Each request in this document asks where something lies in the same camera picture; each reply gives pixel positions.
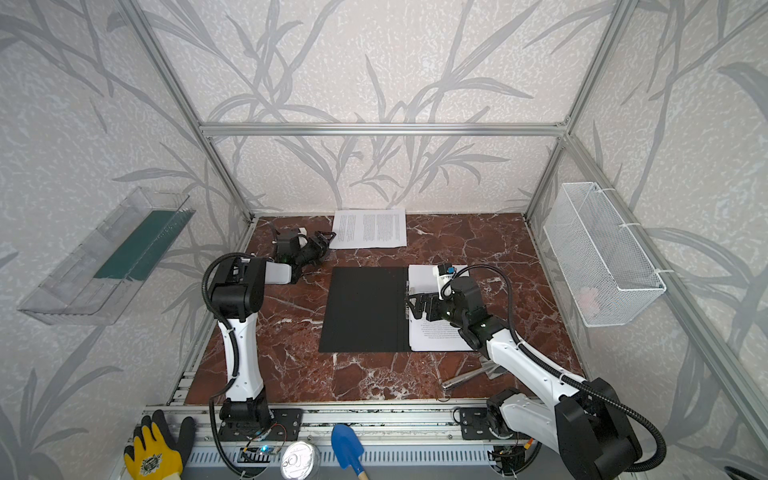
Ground yellow black glove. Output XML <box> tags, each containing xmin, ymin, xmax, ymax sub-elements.
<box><xmin>123</xmin><ymin>409</ymin><xmax>197</xmax><ymax>480</ymax></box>

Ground blue trowel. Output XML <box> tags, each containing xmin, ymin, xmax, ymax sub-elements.
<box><xmin>331</xmin><ymin>424</ymin><xmax>369</xmax><ymax>480</ymax></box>

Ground clear plastic wall tray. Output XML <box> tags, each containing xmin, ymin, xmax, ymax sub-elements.
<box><xmin>18</xmin><ymin>187</ymin><xmax>195</xmax><ymax>326</ymax></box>

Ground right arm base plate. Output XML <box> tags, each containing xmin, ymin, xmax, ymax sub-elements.
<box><xmin>454</xmin><ymin>407</ymin><xmax>497</xmax><ymax>441</ymax></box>

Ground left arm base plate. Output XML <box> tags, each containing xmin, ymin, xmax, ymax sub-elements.
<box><xmin>218</xmin><ymin>408</ymin><xmax>304</xmax><ymax>442</ymax></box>

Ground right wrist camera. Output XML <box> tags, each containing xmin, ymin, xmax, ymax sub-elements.
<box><xmin>433</xmin><ymin>263</ymin><xmax>456</xmax><ymax>296</ymax></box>

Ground silver round can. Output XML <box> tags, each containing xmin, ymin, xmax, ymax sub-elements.
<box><xmin>280</xmin><ymin>441</ymin><xmax>321</xmax><ymax>480</ymax></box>

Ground teal folder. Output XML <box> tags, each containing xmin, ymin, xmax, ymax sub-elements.
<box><xmin>318</xmin><ymin>266</ymin><xmax>414</xmax><ymax>353</ymax></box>

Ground aluminium frame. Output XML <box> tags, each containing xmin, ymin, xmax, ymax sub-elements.
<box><xmin>118</xmin><ymin>1</ymin><xmax>767</xmax><ymax>448</ymax></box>

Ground green circuit board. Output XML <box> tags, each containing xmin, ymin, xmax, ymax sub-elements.
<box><xmin>236</xmin><ymin>444</ymin><xmax>284</xmax><ymax>466</ymax></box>

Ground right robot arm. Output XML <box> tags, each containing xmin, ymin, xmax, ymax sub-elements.
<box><xmin>406</xmin><ymin>264</ymin><xmax>668</xmax><ymax>479</ymax></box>

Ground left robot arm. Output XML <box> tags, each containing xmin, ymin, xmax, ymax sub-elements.
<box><xmin>201</xmin><ymin>228</ymin><xmax>336</xmax><ymax>438</ymax></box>

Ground white wire basket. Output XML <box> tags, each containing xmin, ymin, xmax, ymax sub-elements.
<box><xmin>543</xmin><ymin>182</ymin><xmax>666</xmax><ymax>327</ymax></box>

